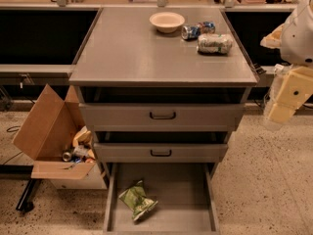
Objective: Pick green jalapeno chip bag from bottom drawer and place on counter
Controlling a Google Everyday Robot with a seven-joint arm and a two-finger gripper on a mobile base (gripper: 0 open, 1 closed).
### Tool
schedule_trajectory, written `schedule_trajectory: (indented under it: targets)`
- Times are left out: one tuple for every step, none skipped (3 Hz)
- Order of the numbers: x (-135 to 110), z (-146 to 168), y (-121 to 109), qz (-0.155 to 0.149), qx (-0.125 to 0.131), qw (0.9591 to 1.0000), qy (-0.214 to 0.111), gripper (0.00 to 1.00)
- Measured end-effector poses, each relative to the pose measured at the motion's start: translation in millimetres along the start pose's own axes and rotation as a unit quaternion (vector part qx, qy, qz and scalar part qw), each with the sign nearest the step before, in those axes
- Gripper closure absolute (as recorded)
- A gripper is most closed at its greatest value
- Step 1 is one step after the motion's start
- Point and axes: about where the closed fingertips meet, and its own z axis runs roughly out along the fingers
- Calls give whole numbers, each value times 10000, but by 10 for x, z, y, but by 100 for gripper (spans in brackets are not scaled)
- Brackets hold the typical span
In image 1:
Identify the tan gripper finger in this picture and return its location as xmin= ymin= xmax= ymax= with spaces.
xmin=260 ymin=25 xmax=283 ymax=49
xmin=264 ymin=66 xmax=313 ymax=123

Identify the green jalapeno chip bag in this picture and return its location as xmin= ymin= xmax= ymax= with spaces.
xmin=118 ymin=180 xmax=157 ymax=221

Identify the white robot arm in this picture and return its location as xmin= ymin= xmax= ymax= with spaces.
xmin=260 ymin=0 xmax=313 ymax=125

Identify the grey drawer cabinet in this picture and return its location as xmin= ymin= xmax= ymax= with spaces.
xmin=67 ymin=6 xmax=259 ymax=165

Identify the grey bottom drawer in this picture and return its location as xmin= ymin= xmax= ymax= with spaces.
xmin=103 ymin=164 xmax=220 ymax=235

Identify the grey drawer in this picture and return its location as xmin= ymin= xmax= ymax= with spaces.
xmin=103 ymin=164 xmax=220 ymax=235
xmin=79 ymin=103 xmax=244 ymax=131
xmin=94 ymin=131 xmax=228 ymax=163

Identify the grey top drawer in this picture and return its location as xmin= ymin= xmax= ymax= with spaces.
xmin=79 ymin=103 xmax=244 ymax=131

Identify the grey middle drawer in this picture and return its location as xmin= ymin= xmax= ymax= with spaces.
xmin=94 ymin=131 xmax=228 ymax=163

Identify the blue soda can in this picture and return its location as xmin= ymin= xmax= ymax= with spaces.
xmin=181 ymin=22 xmax=215 ymax=40

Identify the white paper bowl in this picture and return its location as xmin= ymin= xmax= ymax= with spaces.
xmin=150 ymin=12 xmax=185 ymax=33

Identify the silver can in box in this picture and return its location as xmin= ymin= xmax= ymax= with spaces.
xmin=63 ymin=151 xmax=72 ymax=162

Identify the brown cardboard box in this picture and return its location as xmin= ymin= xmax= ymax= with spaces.
xmin=13 ymin=85 xmax=94 ymax=180

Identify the black table leg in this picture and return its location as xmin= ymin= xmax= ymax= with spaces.
xmin=16 ymin=179 xmax=41 ymax=212

